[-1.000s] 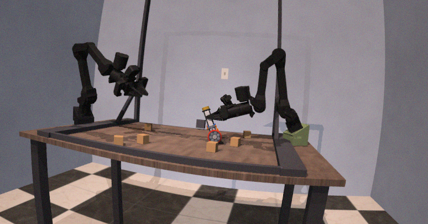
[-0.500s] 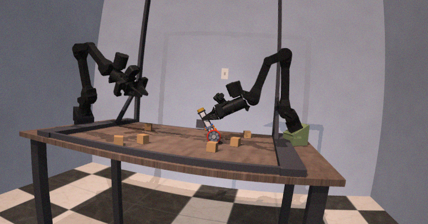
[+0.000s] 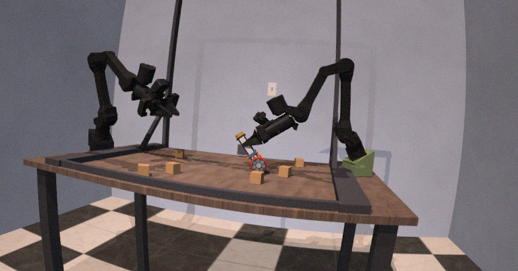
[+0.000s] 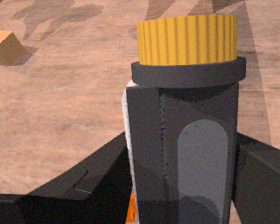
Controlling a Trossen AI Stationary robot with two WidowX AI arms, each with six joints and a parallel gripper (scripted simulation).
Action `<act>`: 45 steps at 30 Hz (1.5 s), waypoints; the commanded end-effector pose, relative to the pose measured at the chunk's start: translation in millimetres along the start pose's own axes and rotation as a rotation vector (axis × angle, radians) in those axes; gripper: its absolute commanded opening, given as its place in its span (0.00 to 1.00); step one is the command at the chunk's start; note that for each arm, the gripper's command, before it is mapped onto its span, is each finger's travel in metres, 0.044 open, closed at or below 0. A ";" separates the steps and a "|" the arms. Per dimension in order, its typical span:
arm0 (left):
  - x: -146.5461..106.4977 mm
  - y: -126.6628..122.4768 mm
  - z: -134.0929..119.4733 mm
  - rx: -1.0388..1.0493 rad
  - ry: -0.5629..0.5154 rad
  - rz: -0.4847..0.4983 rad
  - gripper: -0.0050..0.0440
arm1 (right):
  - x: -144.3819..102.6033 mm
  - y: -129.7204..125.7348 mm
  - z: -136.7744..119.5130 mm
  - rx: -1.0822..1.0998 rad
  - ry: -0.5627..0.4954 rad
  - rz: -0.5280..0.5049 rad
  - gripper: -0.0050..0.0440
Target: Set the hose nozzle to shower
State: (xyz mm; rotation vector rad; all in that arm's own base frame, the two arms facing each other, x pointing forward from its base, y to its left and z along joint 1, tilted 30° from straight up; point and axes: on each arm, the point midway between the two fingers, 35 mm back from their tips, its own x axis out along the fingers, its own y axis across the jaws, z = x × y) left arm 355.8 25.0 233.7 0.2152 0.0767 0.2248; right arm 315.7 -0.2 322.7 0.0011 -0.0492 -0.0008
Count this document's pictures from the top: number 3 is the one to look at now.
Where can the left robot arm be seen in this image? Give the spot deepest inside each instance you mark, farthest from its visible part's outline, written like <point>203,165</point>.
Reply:
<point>343,129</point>

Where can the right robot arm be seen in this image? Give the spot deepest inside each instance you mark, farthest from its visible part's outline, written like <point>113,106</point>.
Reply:
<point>107,114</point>

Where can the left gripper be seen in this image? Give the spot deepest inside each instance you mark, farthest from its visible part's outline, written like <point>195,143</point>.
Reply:
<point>261,135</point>

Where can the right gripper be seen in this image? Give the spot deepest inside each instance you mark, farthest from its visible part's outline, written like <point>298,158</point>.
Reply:
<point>156,105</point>

